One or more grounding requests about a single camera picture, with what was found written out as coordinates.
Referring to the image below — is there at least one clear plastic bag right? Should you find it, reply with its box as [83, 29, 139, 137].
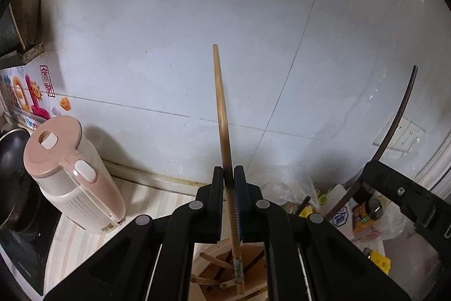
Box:
[362, 202, 407, 241]

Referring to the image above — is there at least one clear plastic bag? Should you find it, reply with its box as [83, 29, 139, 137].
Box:
[362, 202, 407, 241]
[246, 165, 320, 214]

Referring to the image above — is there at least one clear plastic bag left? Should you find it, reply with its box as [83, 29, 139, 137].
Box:
[246, 165, 320, 214]

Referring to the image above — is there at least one brown lid spice jar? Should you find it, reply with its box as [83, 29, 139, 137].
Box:
[365, 197, 384, 221]

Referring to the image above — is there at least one beige utensil holder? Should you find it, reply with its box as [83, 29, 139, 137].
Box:
[189, 238, 268, 300]

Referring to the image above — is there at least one yellow phone case device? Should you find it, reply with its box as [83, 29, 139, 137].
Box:
[364, 247, 391, 275]

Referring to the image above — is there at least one pink white electric kettle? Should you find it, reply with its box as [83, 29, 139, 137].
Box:
[24, 115, 126, 234]

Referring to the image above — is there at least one striped cat table mat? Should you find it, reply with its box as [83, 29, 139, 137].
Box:
[44, 178, 200, 293]

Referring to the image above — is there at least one black induction cooktop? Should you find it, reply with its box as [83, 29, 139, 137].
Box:
[1, 198, 61, 296]

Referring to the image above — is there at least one black frying pan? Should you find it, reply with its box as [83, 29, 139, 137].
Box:
[1, 128, 32, 229]

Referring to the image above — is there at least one range hood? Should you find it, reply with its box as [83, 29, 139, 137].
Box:
[1, 0, 44, 69]

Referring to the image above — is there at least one white wall socket left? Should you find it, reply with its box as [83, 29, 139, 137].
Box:
[387, 117, 426, 153]

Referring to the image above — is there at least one colourful wall sticker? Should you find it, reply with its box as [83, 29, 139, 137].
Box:
[1, 64, 72, 130]

